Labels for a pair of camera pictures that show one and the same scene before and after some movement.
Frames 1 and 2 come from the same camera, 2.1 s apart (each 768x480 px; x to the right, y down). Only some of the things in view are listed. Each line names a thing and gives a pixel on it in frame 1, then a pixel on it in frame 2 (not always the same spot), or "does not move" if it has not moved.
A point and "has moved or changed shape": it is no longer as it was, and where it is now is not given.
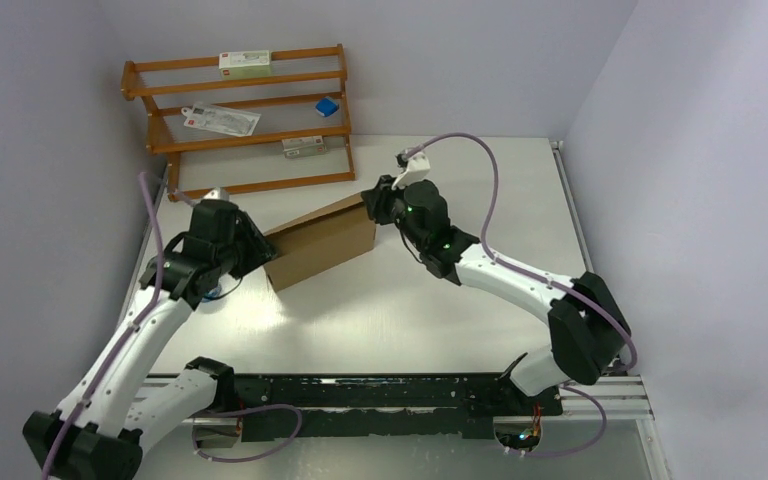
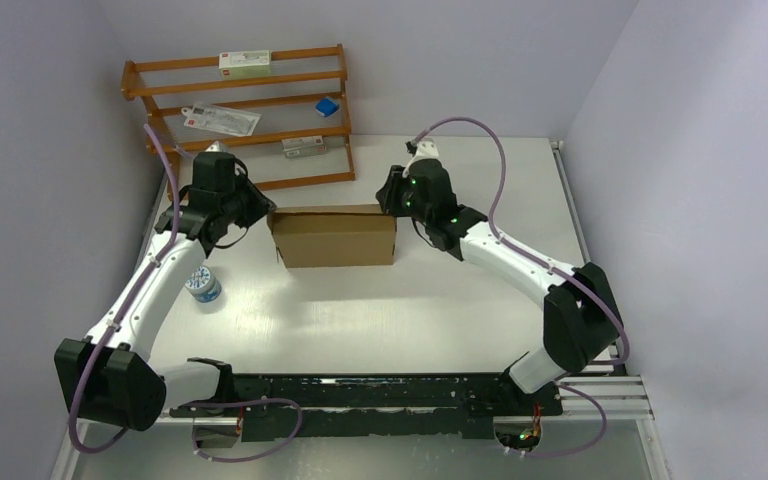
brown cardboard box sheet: [320, 241] has moved or changed shape
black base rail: [300, 404] does not move
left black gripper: [260, 250] to [261, 207]
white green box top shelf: [244, 64] does not move
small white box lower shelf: [304, 146] does not move
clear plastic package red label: [220, 120] does not move
